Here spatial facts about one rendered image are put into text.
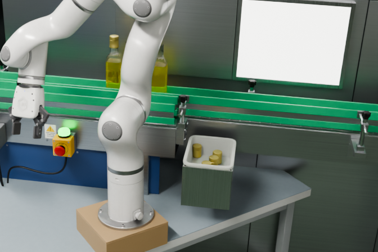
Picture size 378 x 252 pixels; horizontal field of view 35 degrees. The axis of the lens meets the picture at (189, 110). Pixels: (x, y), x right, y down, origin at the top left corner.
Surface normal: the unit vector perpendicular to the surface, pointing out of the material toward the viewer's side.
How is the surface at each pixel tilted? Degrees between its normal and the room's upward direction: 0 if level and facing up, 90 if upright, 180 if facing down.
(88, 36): 90
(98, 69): 90
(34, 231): 0
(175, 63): 90
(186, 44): 90
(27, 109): 70
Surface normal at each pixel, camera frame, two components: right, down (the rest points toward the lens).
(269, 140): -0.12, 0.40
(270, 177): 0.04, -0.91
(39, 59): 0.73, 0.11
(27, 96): -0.44, -0.03
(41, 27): 0.15, -0.41
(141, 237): 0.56, 0.36
